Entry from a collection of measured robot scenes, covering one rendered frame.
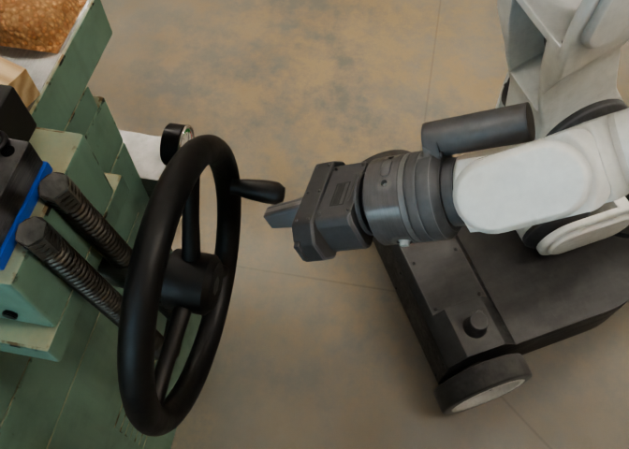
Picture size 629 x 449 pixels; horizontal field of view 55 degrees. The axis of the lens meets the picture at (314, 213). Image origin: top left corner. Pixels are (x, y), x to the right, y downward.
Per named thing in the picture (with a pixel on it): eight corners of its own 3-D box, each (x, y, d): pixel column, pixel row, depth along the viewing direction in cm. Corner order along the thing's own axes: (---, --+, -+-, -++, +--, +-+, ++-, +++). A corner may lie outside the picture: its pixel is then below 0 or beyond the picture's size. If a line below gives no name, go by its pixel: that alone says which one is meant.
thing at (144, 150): (177, 210, 95) (167, 182, 88) (102, 198, 96) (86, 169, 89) (192, 166, 99) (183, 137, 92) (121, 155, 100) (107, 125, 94)
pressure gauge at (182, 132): (187, 184, 89) (176, 151, 82) (162, 180, 90) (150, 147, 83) (199, 150, 92) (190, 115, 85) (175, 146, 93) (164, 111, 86)
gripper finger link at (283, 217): (262, 208, 67) (309, 200, 64) (276, 226, 69) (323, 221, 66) (257, 218, 66) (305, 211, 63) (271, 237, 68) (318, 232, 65)
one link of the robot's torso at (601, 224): (568, 166, 139) (591, 129, 128) (618, 238, 129) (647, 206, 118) (488, 191, 136) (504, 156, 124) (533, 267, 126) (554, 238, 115)
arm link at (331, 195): (320, 286, 64) (428, 280, 58) (276, 226, 58) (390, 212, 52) (349, 200, 72) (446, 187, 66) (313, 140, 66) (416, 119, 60)
